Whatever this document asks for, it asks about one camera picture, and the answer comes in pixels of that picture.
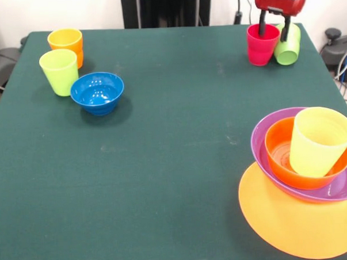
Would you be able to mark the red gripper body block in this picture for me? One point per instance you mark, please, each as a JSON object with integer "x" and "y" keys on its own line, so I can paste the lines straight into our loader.
{"x": 280, "y": 3}

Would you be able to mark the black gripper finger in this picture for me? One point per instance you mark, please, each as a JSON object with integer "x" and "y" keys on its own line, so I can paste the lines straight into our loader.
{"x": 285, "y": 30}
{"x": 262, "y": 25}

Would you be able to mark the red cup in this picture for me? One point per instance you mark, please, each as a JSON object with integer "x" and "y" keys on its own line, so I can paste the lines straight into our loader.
{"x": 259, "y": 51}

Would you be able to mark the purple bowl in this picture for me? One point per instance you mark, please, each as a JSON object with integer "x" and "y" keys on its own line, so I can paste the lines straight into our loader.
{"x": 259, "y": 149}

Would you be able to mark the yellow cup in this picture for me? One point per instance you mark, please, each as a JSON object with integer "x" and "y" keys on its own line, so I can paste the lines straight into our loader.
{"x": 313, "y": 158}

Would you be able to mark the small orange-red bowl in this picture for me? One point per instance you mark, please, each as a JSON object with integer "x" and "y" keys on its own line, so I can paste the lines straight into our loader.
{"x": 279, "y": 171}

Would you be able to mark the blue bowl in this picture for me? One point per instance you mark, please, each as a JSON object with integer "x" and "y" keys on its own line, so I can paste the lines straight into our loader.
{"x": 97, "y": 101}

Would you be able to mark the large orange bowl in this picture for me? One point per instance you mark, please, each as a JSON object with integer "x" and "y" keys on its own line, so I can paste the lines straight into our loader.
{"x": 281, "y": 223}

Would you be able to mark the black office chair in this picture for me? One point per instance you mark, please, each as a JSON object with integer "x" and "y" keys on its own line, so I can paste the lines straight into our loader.
{"x": 3, "y": 59}
{"x": 337, "y": 51}

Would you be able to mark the orange cup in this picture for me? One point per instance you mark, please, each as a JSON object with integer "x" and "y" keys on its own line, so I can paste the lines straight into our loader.
{"x": 80, "y": 60}
{"x": 69, "y": 42}

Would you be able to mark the light green cup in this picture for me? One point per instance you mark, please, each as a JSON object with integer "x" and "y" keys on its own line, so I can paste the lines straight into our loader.
{"x": 60, "y": 77}

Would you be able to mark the dark green tablecloth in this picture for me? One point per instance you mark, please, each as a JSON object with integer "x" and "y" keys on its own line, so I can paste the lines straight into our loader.
{"x": 136, "y": 195}

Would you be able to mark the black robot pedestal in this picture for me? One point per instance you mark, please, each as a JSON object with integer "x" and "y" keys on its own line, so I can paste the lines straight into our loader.
{"x": 168, "y": 9}

